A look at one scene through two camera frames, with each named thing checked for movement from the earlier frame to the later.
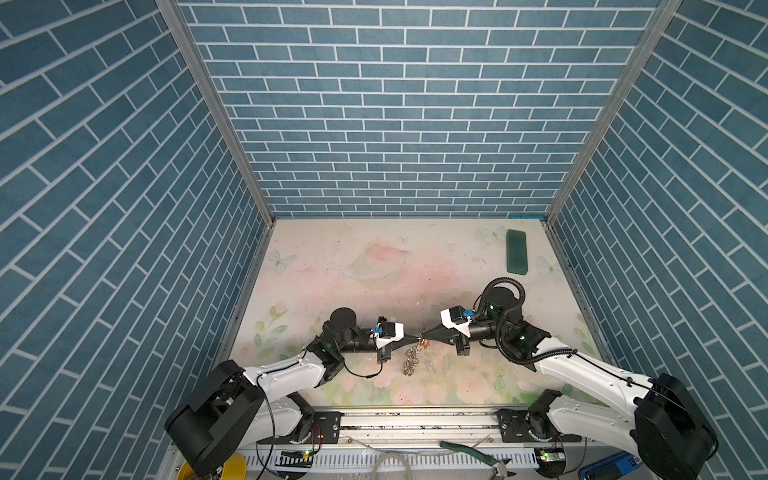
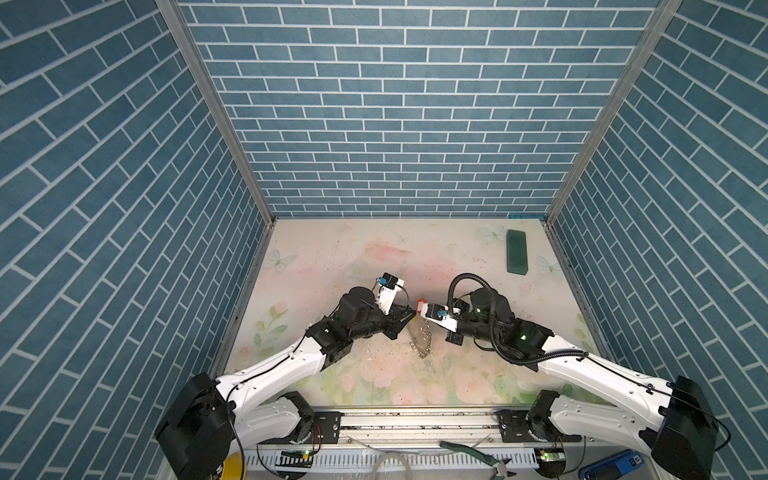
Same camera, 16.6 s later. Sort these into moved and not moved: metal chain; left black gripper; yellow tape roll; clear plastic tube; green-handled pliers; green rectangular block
Moved: metal chain; left black gripper
Not moved: green-handled pliers; green rectangular block; yellow tape roll; clear plastic tube
